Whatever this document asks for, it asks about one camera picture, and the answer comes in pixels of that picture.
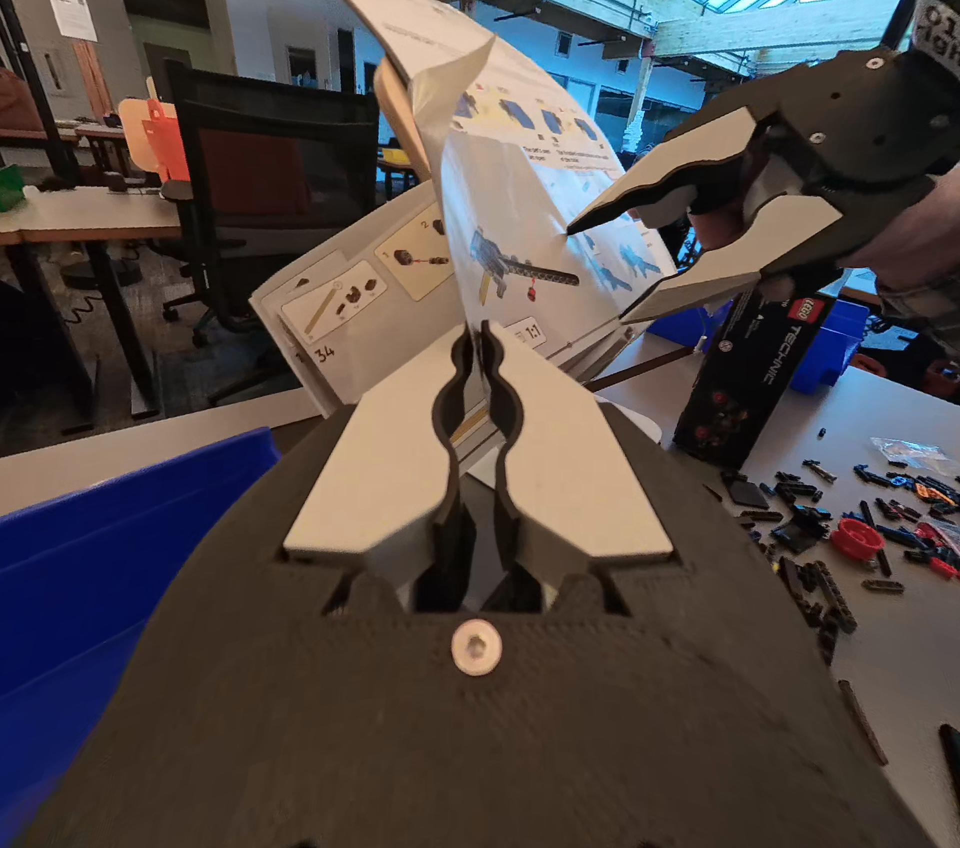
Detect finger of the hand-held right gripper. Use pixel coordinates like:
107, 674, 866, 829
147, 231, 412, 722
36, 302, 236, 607
619, 194, 843, 324
564, 105, 760, 237

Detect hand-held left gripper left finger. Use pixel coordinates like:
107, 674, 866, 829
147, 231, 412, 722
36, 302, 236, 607
282, 323, 477, 611

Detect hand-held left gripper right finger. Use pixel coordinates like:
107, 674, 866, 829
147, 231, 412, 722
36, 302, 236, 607
482, 320, 675, 603

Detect instruction booklet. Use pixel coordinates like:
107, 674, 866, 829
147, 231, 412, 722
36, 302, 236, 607
206, 0, 676, 414

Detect person's right hand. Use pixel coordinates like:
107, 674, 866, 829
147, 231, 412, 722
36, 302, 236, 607
846, 167, 960, 292

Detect building set box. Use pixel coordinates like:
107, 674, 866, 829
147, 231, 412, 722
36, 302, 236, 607
672, 293, 837, 470

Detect black flat panel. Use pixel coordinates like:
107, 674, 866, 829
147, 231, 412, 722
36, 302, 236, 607
720, 473, 771, 510

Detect black curved panel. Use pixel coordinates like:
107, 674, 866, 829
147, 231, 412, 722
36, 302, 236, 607
768, 506, 830, 557

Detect adjacent grey table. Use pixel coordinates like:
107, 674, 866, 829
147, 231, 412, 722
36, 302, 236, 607
0, 386, 324, 515

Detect clear plastic bag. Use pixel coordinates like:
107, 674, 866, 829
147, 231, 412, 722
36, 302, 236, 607
870, 435, 948, 467

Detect pile of black beams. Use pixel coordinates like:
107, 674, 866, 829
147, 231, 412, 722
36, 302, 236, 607
701, 469, 909, 665

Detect red wheel rim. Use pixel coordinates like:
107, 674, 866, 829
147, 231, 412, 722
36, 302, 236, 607
828, 516, 888, 562

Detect pile of small connector pins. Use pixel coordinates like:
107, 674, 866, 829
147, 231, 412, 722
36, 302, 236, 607
802, 458, 960, 579

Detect black office chair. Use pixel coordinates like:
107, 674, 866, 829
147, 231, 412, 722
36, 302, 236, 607
161, 59, 380, 407

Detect brown axle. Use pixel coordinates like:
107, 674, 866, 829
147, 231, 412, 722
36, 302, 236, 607
837, 679, 890, 767

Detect white office table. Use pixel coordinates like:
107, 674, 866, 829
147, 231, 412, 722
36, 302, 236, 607
0, 184, 181, 414

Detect orange chair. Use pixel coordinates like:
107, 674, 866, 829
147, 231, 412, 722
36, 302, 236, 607
118, 98, 189, 182

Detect white paper sheet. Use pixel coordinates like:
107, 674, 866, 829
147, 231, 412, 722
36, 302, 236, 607
43, 0, 100, 43

